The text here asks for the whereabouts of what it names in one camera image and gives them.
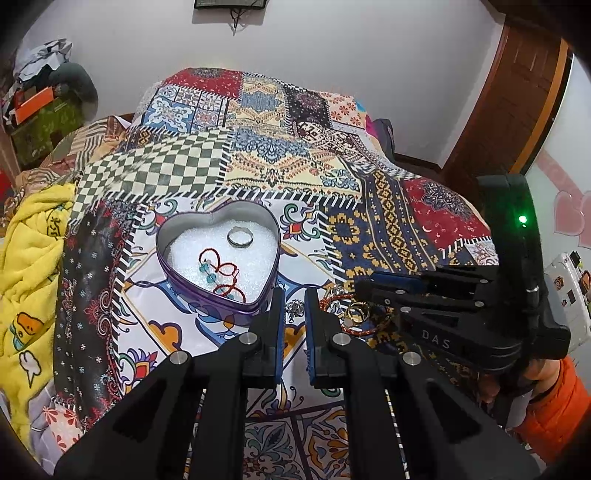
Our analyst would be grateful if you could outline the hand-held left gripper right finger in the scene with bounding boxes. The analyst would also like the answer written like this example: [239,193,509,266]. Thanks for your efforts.
[305,287,542,480]

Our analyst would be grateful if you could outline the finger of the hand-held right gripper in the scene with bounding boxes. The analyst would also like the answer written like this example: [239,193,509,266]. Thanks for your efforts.
[369,265,502,297]
[353,279,491,334]

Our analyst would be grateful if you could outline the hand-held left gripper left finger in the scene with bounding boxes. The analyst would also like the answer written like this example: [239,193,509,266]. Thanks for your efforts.
[54,287,286,480]

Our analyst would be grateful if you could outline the gold rings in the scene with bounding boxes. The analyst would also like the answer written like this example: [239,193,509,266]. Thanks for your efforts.
[344,302,371,325]

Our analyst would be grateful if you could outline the heart-shaped purple tin box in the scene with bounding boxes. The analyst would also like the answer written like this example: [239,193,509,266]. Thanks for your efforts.
[156,200,281,315]

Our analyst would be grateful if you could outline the person's right forearm orange sleeve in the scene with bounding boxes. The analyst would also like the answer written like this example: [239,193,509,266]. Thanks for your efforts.
[512,356,591,467]

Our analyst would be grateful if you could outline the white case with stickers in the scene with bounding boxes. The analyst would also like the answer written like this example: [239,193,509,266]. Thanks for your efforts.
[542,251,591,334]

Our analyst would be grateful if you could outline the dark pillow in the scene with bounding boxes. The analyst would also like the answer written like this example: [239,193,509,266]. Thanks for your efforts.
[367,117,396,161]

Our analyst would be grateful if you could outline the brown wooden door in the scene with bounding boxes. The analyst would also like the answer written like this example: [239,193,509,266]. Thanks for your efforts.
[441,22,574,186]

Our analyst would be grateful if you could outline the patchwork patterned blanket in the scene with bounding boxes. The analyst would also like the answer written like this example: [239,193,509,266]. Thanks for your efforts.
[53,67,502,480]

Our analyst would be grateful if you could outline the grey floral bedsheet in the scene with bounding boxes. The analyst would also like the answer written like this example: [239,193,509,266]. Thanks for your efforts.
[28,392,89,476]

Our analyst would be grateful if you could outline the yellow cartoon blanket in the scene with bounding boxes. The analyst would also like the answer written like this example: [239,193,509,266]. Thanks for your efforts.
[0,182,78,457]

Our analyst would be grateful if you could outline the brown striped cloth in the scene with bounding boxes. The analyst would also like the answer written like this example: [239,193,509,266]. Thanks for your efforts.
[14,115,136,195]

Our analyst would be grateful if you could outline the green cardboard box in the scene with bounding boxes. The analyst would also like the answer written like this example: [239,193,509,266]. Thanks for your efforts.
[9,92,89,163]

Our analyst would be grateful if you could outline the dark grey round cushion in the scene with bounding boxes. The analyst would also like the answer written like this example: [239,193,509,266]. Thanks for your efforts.
[51,62,100,123]

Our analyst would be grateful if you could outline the orange box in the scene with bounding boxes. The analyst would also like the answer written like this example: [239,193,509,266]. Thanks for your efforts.
[14,88,59,125]

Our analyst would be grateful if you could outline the white plastic bag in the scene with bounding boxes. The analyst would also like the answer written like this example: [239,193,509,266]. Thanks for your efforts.
[14,39,75,78]

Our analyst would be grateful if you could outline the pink heart wall sticker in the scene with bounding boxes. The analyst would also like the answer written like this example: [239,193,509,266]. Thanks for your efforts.
[553,189,591,237]

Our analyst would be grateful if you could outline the silver ring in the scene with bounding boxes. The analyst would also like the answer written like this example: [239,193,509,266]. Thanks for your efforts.
[227,226,254,248]

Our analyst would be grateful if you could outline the red string beaded bracelet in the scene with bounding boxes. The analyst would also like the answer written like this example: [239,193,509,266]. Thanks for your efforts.
[198,248,247,303]

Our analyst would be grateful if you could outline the black wall frame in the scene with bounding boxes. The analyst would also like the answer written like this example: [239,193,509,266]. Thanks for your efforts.
[193,0,267,10]

